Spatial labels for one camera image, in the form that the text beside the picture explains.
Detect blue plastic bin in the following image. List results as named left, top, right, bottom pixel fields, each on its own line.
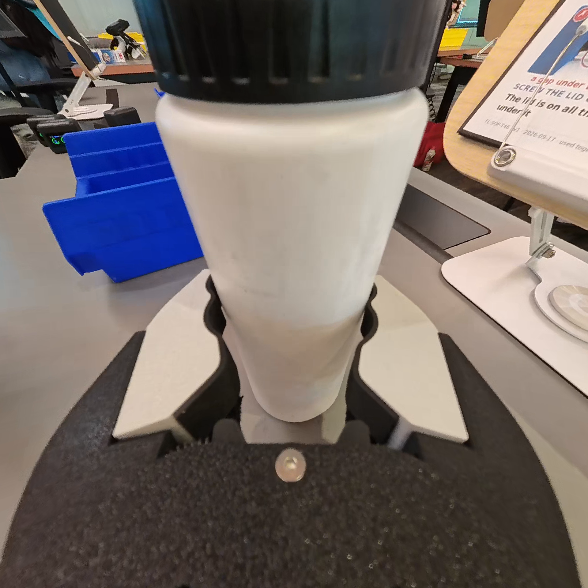
left=63, top=122, right=177, bottom=184
left=42, top=177, right=204, bottom=283

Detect printed instruction sheet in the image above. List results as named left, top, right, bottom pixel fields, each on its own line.
left=459, top=0, right=588, bottom=152

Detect white plastic bottle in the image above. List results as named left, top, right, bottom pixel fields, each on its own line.
left=155, top=86, right=430, bottom=423

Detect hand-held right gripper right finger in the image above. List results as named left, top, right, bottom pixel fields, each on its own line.
left=348, top=276, right=469, bottom=449

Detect black handheld device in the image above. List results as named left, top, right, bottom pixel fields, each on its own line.
left=105, top=18, right=148, bottom=60

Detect black office chair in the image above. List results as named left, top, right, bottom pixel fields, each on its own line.
left=0, top=9, right=76, bottom=180

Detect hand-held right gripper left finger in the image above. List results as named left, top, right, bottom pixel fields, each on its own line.
left=112, top=271, right=243, bottom=446

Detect black bottle lid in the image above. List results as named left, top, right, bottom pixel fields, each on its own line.
left=133, top=0, right=453, bottom=99

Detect instruction sheet on stand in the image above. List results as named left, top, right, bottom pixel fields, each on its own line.
left=441, top=0, right=588, bottom=396

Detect wooden document stand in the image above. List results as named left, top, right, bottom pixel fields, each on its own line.
left=34, top=0, right=115, bottom=121

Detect red bag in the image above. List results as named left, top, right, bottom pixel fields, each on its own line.
left=413, top=120, right=445, bottom=172

